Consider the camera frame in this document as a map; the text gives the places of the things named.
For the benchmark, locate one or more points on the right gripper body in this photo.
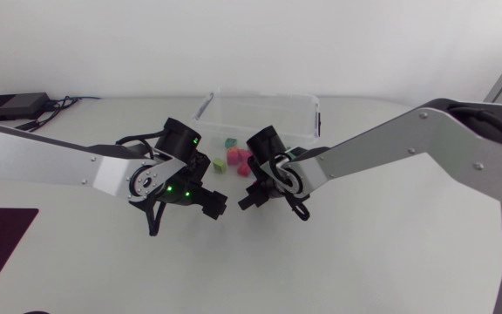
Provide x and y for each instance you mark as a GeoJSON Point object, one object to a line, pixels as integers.
{"type": "Point", "coordinates": [254, 197]}

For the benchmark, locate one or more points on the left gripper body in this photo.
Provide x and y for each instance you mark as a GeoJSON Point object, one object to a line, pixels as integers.
{"type": "Point", "coordinates": [213, 202]}

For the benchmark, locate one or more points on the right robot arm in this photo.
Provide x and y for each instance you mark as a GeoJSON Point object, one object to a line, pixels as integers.
{"type": "Point", "coordinates": [408, 150]}

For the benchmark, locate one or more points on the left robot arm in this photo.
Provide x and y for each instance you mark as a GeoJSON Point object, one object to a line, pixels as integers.
{"type": "Point", "coordinates": [37, 161]}

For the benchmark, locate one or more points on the clear plastic container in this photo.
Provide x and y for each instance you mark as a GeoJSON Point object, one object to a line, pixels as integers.
{"type": "Point", "coordinates": [259, 114]}

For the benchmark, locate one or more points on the red toy brick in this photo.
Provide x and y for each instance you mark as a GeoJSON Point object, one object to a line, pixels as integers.
{"type": "Point", "coordinates": [244, 169]}

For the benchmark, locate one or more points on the lime green toy brick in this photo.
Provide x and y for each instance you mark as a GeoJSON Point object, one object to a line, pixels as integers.
{"type": "Point", "coordinates": [219, 165]}

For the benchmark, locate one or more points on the pink toy brick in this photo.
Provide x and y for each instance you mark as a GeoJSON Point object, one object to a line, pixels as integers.
{"type": "Point", "coordinates": [246, 154]}

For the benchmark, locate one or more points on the orange toy brick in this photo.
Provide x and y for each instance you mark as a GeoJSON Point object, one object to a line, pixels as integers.
{"type": "Point", "coordinates": [232, 156]}

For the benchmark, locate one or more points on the teal green toy brick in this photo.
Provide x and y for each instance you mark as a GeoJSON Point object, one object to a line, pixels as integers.
{"type": "Point", "coordinates": [230, 142]}

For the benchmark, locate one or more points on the black power brick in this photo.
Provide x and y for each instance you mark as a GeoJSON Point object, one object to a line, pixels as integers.
{"type": "Point", "coordinates": [12, 106]}

